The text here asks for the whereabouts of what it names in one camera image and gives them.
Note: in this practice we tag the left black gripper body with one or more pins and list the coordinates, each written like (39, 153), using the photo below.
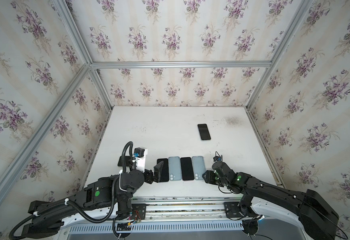
(149, 176)

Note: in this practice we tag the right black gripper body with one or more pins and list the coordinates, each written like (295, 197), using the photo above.
(214, 176)

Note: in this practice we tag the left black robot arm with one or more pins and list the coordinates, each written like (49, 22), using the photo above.
(95, 203)

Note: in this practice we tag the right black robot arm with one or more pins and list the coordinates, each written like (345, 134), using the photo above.
(308, 210)

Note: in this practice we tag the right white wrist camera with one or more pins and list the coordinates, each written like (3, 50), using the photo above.
(218, 161)

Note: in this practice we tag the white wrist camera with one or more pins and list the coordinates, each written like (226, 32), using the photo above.
(218, 161)
(139, 159)

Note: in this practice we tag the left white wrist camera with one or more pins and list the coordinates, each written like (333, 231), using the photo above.
(139, 159)

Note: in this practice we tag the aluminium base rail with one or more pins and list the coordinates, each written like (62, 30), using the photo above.
(177, 209)

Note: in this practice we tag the aluminium cage frame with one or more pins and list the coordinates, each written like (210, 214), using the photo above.
(90, 67)

